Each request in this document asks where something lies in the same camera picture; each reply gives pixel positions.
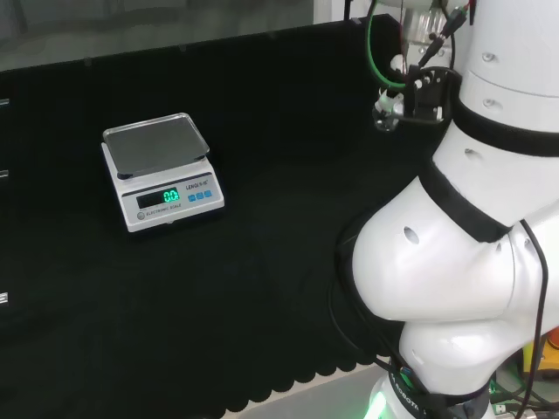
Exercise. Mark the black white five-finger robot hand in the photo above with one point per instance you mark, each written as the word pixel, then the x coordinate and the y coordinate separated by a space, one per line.
pixel 425 96

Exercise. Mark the clear glass beaker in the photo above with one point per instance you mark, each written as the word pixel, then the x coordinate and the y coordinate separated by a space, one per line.
pixel 385 125

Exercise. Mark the white electronic balance steel pan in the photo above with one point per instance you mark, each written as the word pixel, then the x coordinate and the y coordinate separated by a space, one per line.
pixel 166 192

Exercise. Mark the black bench cloth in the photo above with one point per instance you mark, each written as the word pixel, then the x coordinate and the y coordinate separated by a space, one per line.
pixel 262 283

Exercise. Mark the yellow stop button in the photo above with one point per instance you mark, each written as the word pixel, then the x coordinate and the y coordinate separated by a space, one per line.
pixel 551 349

